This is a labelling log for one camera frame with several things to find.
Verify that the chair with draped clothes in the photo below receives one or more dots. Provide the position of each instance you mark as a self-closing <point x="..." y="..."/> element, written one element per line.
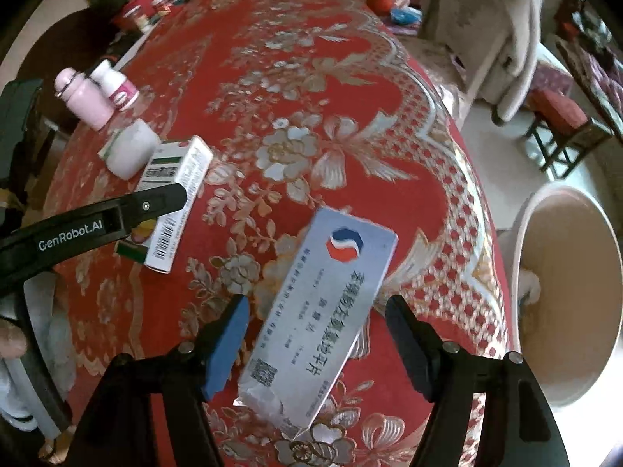
<point x="516" y="34"/>

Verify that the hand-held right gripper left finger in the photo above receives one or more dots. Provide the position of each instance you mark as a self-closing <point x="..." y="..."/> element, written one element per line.
<point x="226" y="355"/>

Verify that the white green medicine box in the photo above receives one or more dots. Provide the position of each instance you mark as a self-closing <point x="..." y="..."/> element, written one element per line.
<point x="180" y="165"/>

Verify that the blue plastic bag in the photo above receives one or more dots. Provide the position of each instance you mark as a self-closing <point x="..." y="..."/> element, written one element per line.
<point x="404" y="15"/>

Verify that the pink thermos bottle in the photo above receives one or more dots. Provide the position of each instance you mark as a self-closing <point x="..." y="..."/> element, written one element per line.
<point x="87" y="102"/>

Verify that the red plastic basin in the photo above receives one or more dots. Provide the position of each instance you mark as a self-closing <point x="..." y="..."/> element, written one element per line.
<point x="146" y="2"/>

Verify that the crushed white bottle green label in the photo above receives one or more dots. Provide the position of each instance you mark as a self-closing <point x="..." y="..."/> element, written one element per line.
<point x="131" y="148"/>

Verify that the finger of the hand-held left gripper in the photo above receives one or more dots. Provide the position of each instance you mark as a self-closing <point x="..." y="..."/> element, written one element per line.
<point x="155" y="206"/>

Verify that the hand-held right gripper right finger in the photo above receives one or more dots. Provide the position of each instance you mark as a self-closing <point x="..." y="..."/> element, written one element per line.
<point x="406" y="345"/>

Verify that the white pill bottle red label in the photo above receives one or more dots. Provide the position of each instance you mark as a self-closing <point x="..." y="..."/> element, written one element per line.
<point x="117" y="87"/>

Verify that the person's left hand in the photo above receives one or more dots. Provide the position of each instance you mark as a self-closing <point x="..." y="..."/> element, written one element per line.
<point x="9" y="338"/>

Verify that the silver medicine box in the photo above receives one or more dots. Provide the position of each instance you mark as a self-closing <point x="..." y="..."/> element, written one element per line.
<point x="316" y="311"/>

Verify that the floral sofa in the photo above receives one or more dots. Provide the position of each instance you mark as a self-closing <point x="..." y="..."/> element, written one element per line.
<point x="603" y="82"/>

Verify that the wooden chair with red cushion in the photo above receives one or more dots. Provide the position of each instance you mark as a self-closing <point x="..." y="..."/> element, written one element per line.
<point x="559" y="109"/>

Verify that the red floral tablecloth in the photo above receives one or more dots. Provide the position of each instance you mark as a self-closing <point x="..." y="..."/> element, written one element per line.
<point x="301" y="82"/>

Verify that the white trash bin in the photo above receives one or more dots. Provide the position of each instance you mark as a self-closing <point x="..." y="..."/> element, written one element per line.
<point x="569" y="262"/>

